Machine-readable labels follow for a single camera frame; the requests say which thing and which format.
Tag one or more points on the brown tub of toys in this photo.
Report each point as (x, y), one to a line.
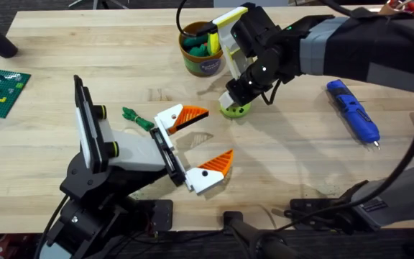
(200, 66)

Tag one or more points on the wrist upright plate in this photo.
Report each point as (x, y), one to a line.
(230, 43)
(88, 126)

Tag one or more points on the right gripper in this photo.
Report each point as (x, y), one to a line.
(264, 68)

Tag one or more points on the green vegetable toy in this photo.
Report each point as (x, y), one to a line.
(138, 120)

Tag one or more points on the black camera pole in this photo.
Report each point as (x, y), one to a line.
(250, 234)

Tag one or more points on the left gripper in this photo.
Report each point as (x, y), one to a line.
(138, 154)

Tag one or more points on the grey chair base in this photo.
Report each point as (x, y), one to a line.
(97, 3)

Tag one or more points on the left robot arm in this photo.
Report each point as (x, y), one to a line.
(85, 230)

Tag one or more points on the green disc with holes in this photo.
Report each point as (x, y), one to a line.
(237, 111)

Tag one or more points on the blue electric screwdriver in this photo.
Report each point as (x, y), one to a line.
(352, 111)

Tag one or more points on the green board with blocks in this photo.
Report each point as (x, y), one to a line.
(5, 93)

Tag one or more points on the right wrist upright plate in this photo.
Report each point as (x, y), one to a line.
(230, 43)

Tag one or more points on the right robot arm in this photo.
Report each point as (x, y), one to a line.
(354, 46)

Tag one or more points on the left wrist upright plate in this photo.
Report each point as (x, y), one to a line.
(88, 126)

